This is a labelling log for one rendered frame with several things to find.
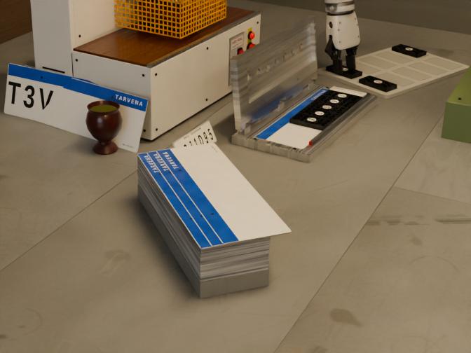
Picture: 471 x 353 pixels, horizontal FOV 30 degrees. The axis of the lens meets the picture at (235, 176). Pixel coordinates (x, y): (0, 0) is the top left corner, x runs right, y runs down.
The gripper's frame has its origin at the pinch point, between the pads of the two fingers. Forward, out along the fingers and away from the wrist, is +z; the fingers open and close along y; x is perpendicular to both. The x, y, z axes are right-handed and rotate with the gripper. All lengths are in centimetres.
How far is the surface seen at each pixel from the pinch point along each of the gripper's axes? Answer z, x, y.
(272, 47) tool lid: -13.1, -10.8, -39.1
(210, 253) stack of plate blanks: 7, -59, -106
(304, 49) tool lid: -9.0, -4.9, -21.3
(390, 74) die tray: 4.4, -8.9, 9.9
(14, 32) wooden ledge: -16, 95, -52
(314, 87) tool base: 2.4, -4.2, -18.1
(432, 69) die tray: 5.5, -14.0, 23.2
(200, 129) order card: 1, -13, -67
